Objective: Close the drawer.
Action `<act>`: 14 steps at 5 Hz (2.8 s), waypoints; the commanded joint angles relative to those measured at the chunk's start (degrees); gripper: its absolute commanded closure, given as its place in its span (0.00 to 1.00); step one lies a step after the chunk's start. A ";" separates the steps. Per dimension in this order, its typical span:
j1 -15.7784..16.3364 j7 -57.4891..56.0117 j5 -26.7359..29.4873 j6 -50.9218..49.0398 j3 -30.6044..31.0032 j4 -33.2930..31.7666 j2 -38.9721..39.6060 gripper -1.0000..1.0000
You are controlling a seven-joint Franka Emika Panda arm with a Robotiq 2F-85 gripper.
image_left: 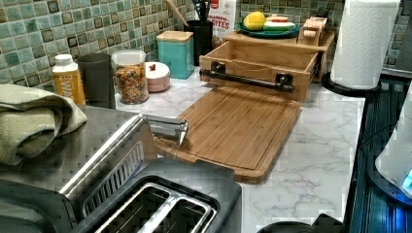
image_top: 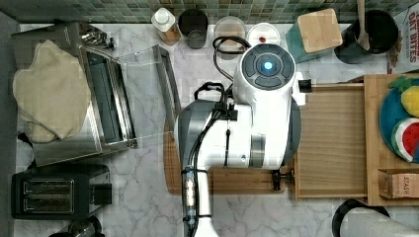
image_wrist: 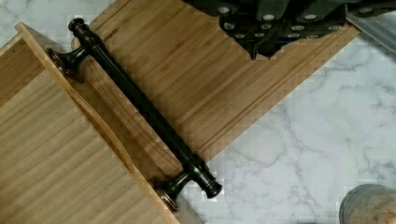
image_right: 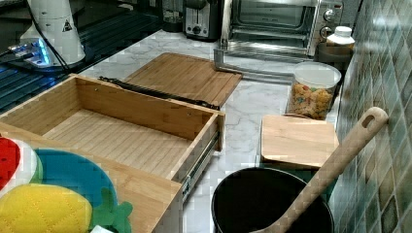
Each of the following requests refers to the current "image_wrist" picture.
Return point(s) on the dark metal drawer handle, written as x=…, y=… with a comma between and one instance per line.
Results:
x=194, y=168

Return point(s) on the glass jar with cereal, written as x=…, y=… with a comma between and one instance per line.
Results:
x=369, y=204

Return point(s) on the bamboo cutting board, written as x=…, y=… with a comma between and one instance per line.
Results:
x=205, y=85

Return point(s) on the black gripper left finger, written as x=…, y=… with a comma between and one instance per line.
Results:
x=237, y=19

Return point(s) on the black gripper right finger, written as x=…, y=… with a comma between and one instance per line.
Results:
x=288, y=20

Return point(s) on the wooden drawer with front panel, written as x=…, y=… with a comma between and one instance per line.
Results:
x=60, y=162

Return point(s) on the silver metal bar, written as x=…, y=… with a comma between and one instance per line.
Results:
x=377, y=31

